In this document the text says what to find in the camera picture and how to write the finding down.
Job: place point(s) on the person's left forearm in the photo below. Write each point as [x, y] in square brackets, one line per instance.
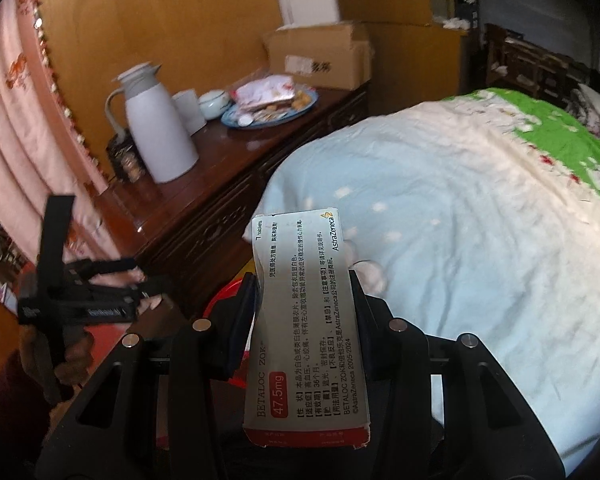
[10, 410]

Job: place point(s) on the white cloth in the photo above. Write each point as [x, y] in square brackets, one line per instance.
[452, 22]

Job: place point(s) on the cardboard box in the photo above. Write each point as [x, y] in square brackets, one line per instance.
[320, 55]

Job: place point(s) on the folded floral quilt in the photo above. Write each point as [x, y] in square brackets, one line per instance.
[597, 127]

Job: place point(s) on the pink floral packet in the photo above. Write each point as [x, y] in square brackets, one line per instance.
[265, 92]

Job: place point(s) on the pink curtain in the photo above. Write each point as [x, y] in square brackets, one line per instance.
[25, 110]

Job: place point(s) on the red plastic basket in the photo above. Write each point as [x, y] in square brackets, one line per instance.
[222, 300]

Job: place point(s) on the wooden door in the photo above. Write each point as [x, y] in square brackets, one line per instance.
[155, 25]

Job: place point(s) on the white thermos jug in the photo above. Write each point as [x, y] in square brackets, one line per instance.
[155, 130]

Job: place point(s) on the blue plate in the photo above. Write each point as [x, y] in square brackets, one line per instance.
[260, 119]

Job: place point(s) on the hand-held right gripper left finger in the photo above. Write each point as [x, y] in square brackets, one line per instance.
[245, 310]

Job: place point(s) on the white lidded ceramic cup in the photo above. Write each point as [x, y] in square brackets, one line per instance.
[214, 102]

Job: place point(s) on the dark wooden nightstand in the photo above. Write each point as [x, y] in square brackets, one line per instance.
[210, 185]

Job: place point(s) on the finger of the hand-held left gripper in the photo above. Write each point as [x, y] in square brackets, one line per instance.
[107, 266]

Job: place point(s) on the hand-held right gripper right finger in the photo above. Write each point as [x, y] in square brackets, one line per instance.
[375, 340]

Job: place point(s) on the wooden table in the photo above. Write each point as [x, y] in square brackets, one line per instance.
[530, 65]

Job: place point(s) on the person's left hand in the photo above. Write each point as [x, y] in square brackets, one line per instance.
[75, 357]

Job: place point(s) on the dark tin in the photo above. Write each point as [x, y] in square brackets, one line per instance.
[125, 160]

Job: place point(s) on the white medicine box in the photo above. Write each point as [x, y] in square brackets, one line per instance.
[305, 335]

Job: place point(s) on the bed with cartoon quilt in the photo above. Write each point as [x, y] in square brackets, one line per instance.
[455, 235]

